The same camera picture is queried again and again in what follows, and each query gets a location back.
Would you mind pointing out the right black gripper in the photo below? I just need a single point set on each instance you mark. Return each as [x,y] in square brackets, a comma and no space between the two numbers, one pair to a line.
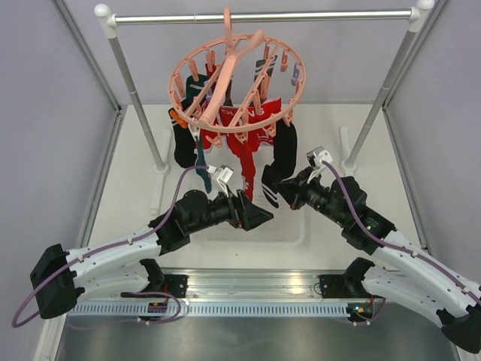
[294,190]

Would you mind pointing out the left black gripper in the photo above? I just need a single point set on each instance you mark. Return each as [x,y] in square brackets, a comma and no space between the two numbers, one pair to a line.
[246,216]

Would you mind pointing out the black sock white stripes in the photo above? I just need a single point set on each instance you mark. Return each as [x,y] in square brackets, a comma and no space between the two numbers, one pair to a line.
[285,157]

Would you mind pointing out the teal green sock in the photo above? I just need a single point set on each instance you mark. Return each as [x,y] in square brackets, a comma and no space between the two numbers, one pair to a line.
[201,164]

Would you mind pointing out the pink round clip hanger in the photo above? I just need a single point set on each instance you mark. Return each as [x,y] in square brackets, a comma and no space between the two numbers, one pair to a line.
[237,81]

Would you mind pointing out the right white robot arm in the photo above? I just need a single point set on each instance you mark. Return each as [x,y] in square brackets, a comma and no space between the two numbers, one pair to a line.
[428,287]

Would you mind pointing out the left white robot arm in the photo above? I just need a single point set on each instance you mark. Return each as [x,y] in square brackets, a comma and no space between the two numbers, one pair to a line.
[127,266]

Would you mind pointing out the white perforated basket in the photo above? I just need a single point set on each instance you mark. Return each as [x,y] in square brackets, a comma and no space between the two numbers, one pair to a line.
[286,229]

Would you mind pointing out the red sock white letters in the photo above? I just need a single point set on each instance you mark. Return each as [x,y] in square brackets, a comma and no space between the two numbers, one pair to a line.
[244,150]

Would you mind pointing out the black sock orange cuff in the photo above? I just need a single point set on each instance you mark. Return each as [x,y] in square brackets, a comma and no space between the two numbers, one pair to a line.
[184,151]

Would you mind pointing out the metal drying rack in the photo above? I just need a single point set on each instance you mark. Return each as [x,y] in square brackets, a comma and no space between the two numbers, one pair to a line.
[416,16]

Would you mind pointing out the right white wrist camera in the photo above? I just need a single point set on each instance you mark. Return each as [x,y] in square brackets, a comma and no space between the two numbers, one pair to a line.
[317,159]

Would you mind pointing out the metal base rail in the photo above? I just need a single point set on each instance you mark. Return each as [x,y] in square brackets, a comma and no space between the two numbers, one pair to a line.
[264,285]

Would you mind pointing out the white slotted cable duct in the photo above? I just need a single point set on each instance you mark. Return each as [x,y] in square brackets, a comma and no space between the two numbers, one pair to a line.
[212,309]

